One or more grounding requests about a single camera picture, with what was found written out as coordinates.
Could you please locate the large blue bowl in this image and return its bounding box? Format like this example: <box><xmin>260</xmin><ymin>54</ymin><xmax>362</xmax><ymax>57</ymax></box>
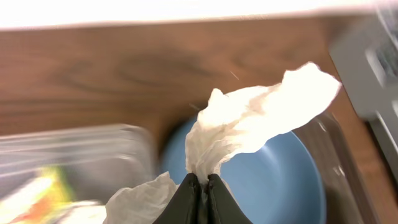
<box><xmin>160</xmin><ymin>116</ymin><xmax>327</xmax><ymax>224</ymax></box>

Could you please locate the white tissue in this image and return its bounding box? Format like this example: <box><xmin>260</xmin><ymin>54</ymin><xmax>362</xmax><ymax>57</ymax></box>
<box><xmin>105</xmin><ymin>62</ymin><xmax>341</xmax><ymax>223</ymax></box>

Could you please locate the clear plastic bin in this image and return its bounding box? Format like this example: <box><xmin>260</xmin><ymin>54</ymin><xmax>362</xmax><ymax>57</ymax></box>
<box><xmin>1</xmin><ymin>124</ymin><xmax>155</xmax><ymax>223</ymax></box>

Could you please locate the brown serving tray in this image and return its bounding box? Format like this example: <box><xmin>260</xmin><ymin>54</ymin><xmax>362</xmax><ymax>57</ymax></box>
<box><xmin>294</xmin><ymin>113</ymin><xmax>380</xmax><ymax>224</ymax></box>

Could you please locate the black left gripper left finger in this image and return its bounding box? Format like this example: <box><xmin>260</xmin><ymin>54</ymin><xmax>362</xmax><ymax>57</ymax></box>
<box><xmin>153</xmin><ymin>173</ymin><xmax>201</xmax><ymax>224</ymax></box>

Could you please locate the yellow green snack wrapper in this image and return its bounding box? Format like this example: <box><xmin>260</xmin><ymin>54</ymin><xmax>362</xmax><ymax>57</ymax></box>
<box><xmin>1</xmin><ymin>166</ymin><xmax>74</xmax><ymax>223</ymax></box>

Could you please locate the grey dishwasher rack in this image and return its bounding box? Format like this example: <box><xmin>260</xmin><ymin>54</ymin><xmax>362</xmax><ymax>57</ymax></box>
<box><xmin>329</xmin><ymin>1</ymin><xmax>397</xmax><ymax>177</ymax></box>

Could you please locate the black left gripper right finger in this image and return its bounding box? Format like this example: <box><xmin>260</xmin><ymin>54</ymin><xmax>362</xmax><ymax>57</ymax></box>
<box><xmin>208</xmin><ymin>174</ymin><xmax>252</xmax><ymax>224</ymax></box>

